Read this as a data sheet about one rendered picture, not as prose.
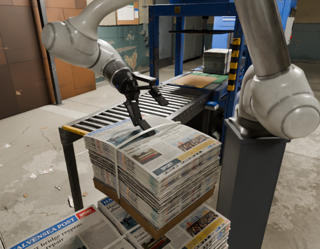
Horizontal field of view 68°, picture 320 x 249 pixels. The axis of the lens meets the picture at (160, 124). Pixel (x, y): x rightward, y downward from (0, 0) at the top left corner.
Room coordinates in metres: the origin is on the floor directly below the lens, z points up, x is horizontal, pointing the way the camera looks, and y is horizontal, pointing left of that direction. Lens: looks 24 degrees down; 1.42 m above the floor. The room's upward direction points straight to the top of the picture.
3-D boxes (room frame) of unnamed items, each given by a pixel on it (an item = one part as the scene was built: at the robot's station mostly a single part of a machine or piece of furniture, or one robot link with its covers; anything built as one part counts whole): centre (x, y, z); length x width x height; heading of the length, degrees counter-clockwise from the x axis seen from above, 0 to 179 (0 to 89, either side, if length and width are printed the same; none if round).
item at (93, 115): (1.93, 0.28, 0.74); 1.34 x 0.05 x 0.12; 149
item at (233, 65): (2.14, -0.65, 1.05); 0.05 x 0.05 x 0.45; 59
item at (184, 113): (1.67, -0.16, 0.74); 1.34 x 0.05 x 0.12; 149
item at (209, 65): (3.16, -0.76, 0.93); 0.38 x 0.30 x 0.26; 149
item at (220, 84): (2.67, -0.46, 0.75); 0.70 x 0.65 x 0.10; 149
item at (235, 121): (0.94, -0.40, 1.03); 0.22 x 0.18 x 0.06; 3
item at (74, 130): (1.24, 0.41, 0.81); 0.43 x 0.03 x 0.02; 59
